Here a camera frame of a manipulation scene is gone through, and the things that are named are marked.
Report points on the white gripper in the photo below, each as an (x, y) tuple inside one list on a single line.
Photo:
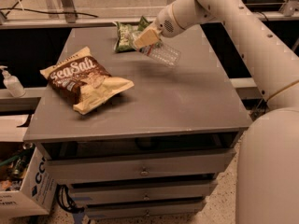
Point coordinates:
[(163, 23)]

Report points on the grey drawer cabinet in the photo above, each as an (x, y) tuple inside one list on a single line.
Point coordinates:
[(154, 149)]

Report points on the clear plastic water bottle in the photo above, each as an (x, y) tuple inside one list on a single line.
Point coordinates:
[(160, 51)]

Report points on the white cardboard box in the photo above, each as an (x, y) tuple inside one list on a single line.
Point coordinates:
[(36, 193)]

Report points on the metal frame rail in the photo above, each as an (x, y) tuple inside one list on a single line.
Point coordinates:
[(98, 22)]

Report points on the sea salt chip bag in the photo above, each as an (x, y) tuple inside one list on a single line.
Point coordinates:
[(84, 81)]

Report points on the white pump bottle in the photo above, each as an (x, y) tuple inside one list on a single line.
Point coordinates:
[(12, 83)]

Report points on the green chip bag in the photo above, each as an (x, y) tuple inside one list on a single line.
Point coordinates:
[(126, 33)]

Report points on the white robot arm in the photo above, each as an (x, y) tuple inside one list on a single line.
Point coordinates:
[(267, 187)]

